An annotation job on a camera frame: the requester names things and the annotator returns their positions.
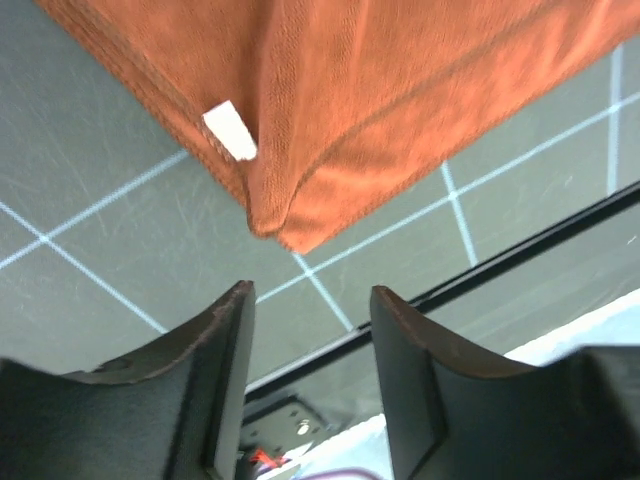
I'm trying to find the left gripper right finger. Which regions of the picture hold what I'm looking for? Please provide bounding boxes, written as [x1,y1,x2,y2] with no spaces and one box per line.
[370,286,639,479]

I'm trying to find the brown towel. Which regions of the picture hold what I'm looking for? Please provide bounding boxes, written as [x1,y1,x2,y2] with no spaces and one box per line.
[42,1,639,253]

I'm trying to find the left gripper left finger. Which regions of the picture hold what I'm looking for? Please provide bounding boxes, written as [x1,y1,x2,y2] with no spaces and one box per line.
[1,281,255,479]

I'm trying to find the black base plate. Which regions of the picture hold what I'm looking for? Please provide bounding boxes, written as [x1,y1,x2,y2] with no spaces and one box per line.
[241,185,639,479]

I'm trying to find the black grid mat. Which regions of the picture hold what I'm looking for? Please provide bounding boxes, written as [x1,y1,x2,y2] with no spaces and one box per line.
[1,1,639,379]

